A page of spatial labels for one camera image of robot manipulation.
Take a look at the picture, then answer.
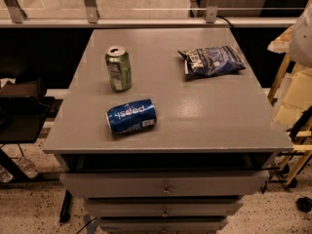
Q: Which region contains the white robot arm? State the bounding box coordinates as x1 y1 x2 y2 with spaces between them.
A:
290 6 312 66

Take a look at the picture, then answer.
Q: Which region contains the blue pepsi can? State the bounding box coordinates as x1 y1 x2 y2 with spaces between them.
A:
106 98 157 134

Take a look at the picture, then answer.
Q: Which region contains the green soda can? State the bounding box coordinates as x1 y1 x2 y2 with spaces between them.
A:
105 45 132 92

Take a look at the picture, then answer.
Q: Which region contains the grey drawer cabinet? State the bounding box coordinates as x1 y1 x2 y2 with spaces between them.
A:
44 28 292 223

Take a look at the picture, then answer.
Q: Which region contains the blue chip bag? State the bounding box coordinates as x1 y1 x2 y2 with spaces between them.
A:
177 46 246 77

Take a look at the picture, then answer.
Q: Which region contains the top grey drawer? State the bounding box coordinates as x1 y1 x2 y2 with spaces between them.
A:
60 171 269 198

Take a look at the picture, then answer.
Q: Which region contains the grey drawer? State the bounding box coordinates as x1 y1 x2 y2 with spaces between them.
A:
85 199 243 217
99 217 227 232
60 171 269 198

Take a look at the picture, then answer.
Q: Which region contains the middle grey drawer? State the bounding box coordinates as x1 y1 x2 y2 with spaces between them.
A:
85 199 243 217

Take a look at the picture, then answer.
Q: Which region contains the bottom grey drawer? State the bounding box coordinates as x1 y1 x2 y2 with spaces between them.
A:
99 217 227 232

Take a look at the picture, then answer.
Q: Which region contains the black side table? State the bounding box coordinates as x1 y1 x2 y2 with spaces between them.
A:
0 79 59 183

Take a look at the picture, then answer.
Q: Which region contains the clear plastic bottle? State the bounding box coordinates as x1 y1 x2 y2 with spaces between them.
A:
18 156 38 179

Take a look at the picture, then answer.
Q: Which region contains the metal glass railing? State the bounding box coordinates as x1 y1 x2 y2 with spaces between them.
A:
0 0 311 28

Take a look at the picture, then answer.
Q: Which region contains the black floor object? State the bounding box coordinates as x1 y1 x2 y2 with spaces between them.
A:
296 197 312 213

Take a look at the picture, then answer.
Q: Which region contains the black cable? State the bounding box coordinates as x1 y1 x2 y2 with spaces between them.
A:
216 15 243 47

